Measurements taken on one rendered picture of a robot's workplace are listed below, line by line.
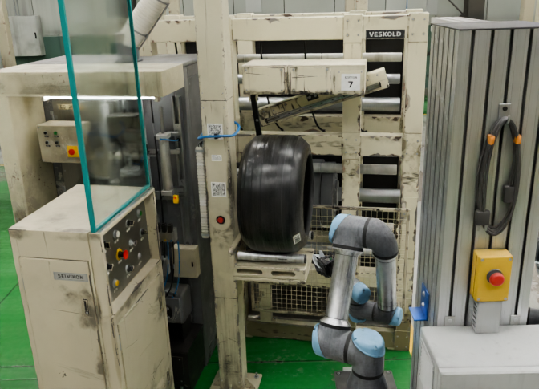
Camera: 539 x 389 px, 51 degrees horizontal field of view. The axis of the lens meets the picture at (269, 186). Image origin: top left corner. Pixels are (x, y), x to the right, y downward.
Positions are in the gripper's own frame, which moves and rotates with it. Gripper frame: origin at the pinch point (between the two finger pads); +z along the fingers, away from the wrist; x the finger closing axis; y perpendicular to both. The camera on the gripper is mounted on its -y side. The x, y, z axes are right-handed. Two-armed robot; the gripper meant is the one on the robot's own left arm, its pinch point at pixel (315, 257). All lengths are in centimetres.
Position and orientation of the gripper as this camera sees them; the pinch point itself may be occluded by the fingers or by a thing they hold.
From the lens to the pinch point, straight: 256.4
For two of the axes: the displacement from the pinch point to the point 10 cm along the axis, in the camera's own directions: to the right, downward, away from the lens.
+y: -2.7, -7.9, -5.6
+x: -8.2, 4.9, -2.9
